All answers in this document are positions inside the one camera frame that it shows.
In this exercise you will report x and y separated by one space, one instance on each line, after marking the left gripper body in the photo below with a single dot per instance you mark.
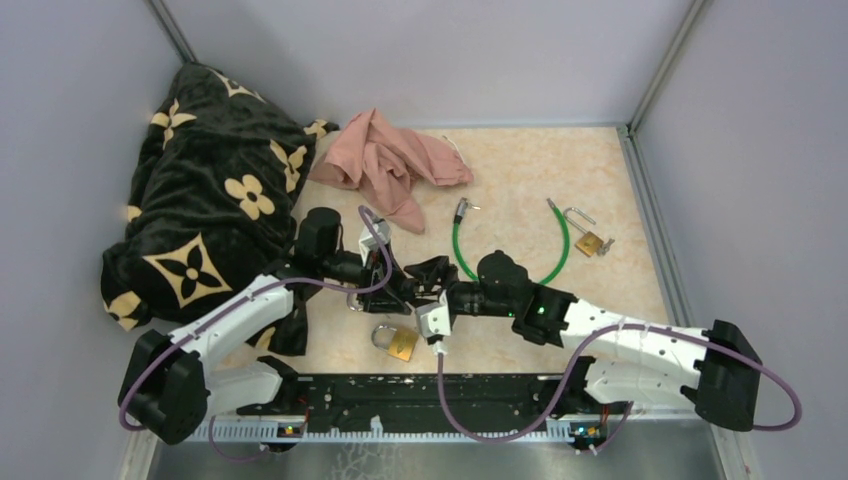
348 268

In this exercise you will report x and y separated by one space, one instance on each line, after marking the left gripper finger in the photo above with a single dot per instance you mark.
383 304
400 284

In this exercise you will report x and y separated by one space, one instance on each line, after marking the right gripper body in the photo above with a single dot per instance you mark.
470 298

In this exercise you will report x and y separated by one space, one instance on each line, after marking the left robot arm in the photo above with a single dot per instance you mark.
173 383

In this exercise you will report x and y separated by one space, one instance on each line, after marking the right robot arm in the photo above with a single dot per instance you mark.
714 371

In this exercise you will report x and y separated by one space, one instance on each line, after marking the pink cloth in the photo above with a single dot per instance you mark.
383 163

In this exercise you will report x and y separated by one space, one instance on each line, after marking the black floral blanket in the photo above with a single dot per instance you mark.
211 200

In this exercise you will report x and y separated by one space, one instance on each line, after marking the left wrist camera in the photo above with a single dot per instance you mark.
372 237

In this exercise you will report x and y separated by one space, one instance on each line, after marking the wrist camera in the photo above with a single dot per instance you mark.
372 237
433 321

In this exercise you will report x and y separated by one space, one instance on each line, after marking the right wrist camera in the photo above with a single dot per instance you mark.
433 321

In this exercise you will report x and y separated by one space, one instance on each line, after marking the green cable lock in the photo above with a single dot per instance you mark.
464 205

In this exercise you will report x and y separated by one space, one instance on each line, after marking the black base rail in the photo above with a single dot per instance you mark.
482 403

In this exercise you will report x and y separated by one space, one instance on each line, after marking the brass padlock on cable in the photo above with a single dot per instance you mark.
590 244

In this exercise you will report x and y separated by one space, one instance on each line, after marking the aluminium frame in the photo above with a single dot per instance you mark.
734 454

